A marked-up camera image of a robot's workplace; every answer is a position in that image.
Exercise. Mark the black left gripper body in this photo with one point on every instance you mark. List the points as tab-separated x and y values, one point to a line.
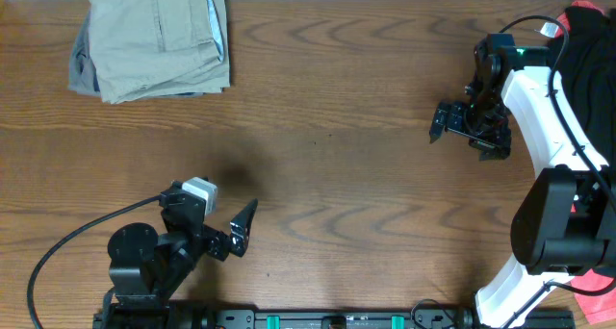
236	239

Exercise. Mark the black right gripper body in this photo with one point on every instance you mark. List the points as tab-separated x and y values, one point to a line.
458	119

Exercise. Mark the khaki shorts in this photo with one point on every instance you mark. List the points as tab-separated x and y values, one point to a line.
212	77

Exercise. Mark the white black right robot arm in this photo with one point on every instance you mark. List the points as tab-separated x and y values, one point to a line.
565	227

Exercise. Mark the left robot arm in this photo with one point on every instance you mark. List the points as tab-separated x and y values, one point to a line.
147	268

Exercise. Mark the black garment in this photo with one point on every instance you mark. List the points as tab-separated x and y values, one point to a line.
587	72

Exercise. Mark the folded grey garment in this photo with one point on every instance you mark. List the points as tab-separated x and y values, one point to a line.
81	70

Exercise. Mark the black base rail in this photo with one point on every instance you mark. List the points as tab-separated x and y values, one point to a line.
247	319

